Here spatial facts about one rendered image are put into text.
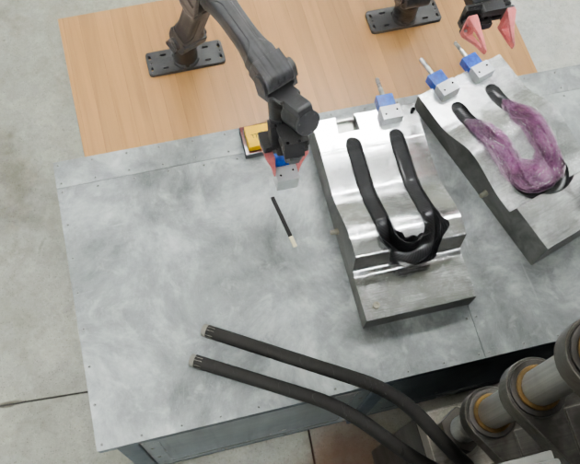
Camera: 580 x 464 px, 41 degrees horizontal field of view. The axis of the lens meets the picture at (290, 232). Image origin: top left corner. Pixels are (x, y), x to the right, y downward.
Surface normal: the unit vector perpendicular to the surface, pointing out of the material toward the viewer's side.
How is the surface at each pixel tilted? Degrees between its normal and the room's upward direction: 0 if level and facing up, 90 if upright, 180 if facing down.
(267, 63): 12
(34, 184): 0
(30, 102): 0
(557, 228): 0
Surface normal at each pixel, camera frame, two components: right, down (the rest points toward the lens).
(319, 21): 0.06, -0.38
